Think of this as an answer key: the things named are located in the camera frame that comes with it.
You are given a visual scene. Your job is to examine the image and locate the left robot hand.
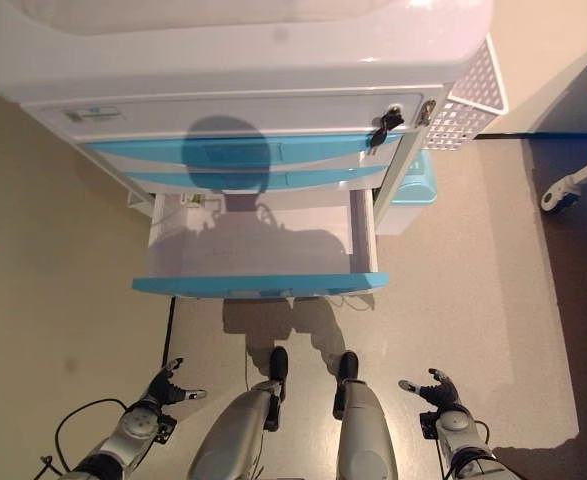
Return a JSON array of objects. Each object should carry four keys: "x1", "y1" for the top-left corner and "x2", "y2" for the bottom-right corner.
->
[{"x1": 145, "y1": 356, "x2": 208, "y2": 409}]

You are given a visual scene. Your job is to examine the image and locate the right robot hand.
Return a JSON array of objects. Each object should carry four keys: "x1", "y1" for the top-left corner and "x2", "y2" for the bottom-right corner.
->
[{"x1": 397, "y1": 368, "x2": 462, "y2": 410}]

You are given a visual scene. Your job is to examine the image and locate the white locking cart drawer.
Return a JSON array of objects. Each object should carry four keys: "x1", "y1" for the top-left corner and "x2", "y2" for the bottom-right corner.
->
[{"x1": 20, "y1": 87, "x2": 447, "y2": 146}]

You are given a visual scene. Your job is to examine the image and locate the blue-lidded white waste bin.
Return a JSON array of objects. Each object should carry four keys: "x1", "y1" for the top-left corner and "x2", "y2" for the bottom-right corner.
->
[{"x1": 376, "y1": 149, "x2": 439, "y2": 236}]

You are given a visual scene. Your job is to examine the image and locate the bed caster wheel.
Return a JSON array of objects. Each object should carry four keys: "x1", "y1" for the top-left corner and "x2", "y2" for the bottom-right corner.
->
[{"x1": 540, "y1": 182, "x2": 582, "y2": 216}]

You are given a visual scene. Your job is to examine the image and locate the black cart keys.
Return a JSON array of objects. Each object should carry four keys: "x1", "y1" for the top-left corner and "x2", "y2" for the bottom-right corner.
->
[{"x1": 370, "y1": 104, "x2": 405, "y2": 149}]

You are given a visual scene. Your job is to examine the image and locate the white perforated basket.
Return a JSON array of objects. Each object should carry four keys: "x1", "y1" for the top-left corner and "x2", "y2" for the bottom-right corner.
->
[{"x1": 420, "y1": 34, "x2": 510, "y2": 151}]

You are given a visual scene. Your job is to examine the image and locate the white medical cart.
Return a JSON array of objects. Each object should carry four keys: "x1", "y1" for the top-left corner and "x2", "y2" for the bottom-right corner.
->
[{"x1": 0, "y1": 0, "x2": 494, "y2": 301}]

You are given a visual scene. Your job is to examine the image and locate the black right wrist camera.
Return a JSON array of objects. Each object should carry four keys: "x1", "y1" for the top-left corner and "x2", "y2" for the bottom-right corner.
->
[{"x1": 419, "y1": 412, "x2": 442, "y2": 441}]

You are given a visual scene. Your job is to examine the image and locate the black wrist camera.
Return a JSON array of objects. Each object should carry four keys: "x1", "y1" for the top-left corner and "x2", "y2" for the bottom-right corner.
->
[
  {"x1": 419, "y1": 412, "x2": 442, "y2": 441},
  {"x1": 153, "y1": 414, "x2": 178, "y2": 445}
]

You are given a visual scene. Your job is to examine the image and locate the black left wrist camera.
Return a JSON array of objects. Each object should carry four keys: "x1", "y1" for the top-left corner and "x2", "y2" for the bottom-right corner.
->
[{"x1": 153, "y1": 414, "x2": 178, "y2": 445}]

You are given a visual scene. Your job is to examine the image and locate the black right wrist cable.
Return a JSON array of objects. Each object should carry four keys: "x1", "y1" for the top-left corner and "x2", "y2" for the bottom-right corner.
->
[{"x1": 472, "y1": 419, "x2": 492, "y2": 454}]

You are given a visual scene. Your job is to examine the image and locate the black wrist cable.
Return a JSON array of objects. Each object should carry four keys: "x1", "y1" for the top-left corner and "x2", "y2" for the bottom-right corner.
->
[
  {"x1": 472, "y1": 419, "x2": 492, "y2": 454},
  {"x1": 37, "y1": 397, "x2": 130, "y2": 476}
]

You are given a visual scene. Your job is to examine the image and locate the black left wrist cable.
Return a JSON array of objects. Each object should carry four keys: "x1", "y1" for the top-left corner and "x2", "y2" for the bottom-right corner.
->
[{"x1": 37, "y1": 397, "x2": 130, "y2": 476}]

